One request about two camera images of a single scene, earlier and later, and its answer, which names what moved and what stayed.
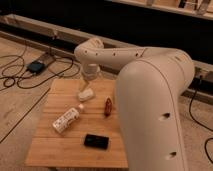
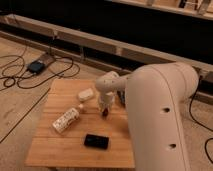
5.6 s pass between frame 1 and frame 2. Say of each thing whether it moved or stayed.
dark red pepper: stayed
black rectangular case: stayed
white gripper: moved
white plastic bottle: stayed
